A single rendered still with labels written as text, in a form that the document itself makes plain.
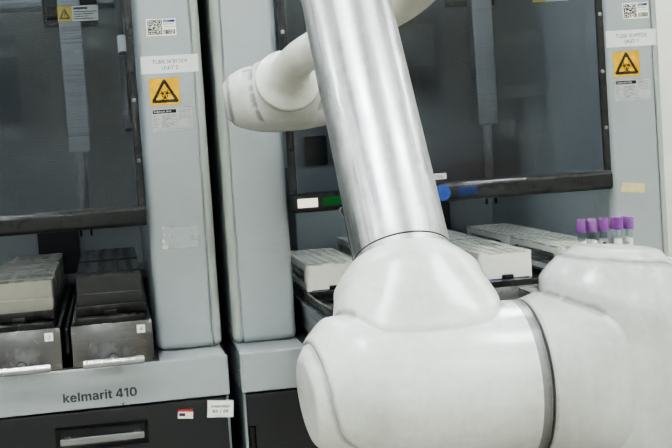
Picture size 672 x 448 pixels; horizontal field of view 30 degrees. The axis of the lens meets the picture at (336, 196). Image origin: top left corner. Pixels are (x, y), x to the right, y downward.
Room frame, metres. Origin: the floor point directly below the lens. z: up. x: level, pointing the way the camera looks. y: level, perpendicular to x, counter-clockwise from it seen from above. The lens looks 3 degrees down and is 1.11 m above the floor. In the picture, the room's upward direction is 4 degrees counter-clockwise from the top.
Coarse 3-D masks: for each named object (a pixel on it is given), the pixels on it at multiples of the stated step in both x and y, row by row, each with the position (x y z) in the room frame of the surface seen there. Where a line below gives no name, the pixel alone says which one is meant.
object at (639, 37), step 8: (608, 32) 2.35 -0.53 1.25; (616, 32) 2.35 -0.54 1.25; (624, 32) 2.36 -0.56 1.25; (632, 32) 2.36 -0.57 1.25; (640, 32) 2.36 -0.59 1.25; (648, 32) 2.36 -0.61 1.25; (608, 40) 2.35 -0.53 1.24; (616, 40) 2.35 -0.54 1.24; (624, 40) 2.36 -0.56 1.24; (632, 40) 2.36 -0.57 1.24; (640, 40) 2.36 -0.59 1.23; (648, 40) 2.36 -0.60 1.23
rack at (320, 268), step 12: (300, 252) 2.51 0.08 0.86; (312, 252) 2.50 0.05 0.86; (324, 252) 2.48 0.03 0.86; (336, 252) 2.47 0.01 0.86; (300, 264) 2.33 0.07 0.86; (312, 264) 2.27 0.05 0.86; (324, 264) 2.27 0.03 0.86; (336, 264) 2.27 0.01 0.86; (348, 264) 2.27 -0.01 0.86; (300, 276) 2.44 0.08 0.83; (312, 276) 2.26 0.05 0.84; (324, 276) 2.27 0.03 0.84; (336, 276) 2.27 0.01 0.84; (312, 288) 2.26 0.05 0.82; (324, 288) 2.27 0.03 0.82
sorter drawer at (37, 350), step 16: (64, 304) 2.41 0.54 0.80; (16, 320) 2.10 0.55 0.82; (48, 320) 2.11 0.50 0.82; (64, 320) 2.27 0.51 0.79; (0, 336) 2.07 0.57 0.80; (16, 336) 2.07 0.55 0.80; (32, 336) 2.07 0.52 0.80; (48, 336) 2.08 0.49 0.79; (64, 336) 2.23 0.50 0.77; (0, 352) 2.07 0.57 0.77; (16, 352) 2.07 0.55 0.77; (32, 352) 2.07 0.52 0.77; (48, 352) 2.08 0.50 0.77; (0, 368) 2.06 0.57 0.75; (16, 368) 2.03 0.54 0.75; (32, 368) 2.03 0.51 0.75; (48, 368) 2.04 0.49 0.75
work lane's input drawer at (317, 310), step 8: (296, 288) 2.35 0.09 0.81; (296, 296) 2.29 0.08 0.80; (304, 296) 2.26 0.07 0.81; (312, 296) 2.19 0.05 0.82; (320, 296) 2.25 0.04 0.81; (328, 296) 2.25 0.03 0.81; (296, 304) 2.29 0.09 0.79; (304, 304) 2.19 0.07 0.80; (312, 304) 2.17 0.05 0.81; (320, 304) 2.08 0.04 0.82; (328, 304) 2.17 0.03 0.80; (296, 312) 2.30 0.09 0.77; (304, 312) 2.20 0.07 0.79; (312, 312) 2.10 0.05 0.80; (320, 312) 2.08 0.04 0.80; (328, 312) 2.01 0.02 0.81; (296, 320) 2.31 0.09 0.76; (304, 320) 2.20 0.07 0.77; (312, 320) 2.11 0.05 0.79; (304, 328) 2.21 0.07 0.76; (312, 328) 2.12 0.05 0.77
